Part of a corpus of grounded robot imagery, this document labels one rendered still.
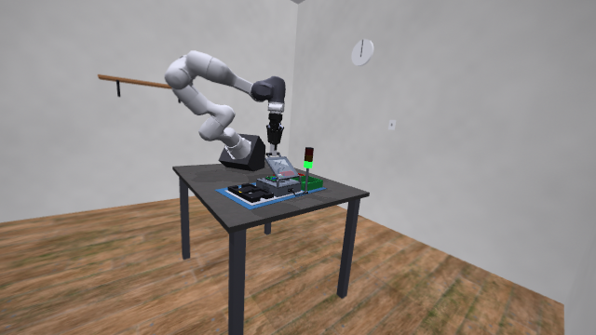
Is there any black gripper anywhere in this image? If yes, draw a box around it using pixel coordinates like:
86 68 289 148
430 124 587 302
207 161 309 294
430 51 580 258
266 113 284 156

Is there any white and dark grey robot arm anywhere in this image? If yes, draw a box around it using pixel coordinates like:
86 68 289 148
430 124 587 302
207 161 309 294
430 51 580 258
164 51 286 160

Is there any green bin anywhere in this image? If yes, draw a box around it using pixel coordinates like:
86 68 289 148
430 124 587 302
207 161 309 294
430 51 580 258
292 176 323 191

